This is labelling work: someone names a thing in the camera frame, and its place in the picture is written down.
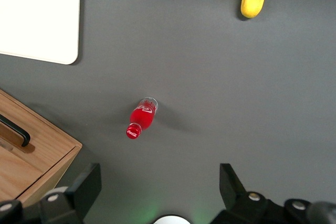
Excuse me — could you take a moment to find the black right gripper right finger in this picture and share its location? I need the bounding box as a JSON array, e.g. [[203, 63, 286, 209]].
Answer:
[[212, 163, 287, 224]]

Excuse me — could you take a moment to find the beige plastic tray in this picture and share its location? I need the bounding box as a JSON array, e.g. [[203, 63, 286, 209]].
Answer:
[[0, 0, 79, 65]]

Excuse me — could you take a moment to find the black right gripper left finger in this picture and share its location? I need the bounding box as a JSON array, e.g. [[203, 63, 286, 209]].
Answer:
[[39, 163, 102, 224]]

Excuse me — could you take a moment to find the red cola bottle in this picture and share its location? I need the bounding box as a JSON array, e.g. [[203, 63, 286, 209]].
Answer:
[[125, 97, 159, 141]]

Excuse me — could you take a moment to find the wooden drawer with black handle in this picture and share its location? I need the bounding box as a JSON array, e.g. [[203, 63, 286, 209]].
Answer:
[[0, 89, 78, 175], [0, 142, 45, 204]]

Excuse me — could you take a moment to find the wooden drawer cabinet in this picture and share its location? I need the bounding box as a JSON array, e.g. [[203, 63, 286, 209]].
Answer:
[[0, 89, 83, 206]]

